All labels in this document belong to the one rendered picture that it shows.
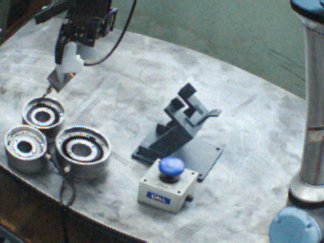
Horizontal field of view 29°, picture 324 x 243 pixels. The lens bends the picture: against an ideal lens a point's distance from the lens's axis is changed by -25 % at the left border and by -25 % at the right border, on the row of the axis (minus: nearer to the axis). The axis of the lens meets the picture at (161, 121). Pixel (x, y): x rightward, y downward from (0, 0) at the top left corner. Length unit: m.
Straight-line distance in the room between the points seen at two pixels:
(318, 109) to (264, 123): 0.62
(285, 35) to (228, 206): 1.64
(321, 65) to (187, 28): 2.17
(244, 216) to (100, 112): 0.37
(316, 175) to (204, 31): 2.10
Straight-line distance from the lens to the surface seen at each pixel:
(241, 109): 1.50
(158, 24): 3.04
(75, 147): 1.31
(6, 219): 1.51
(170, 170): 1.21
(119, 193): 1.26
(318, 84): 0.86
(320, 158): 0.91
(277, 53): 2.88
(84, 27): 1.19
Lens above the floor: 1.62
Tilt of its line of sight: 35 degrees down
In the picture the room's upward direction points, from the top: 9 degrees clockwise
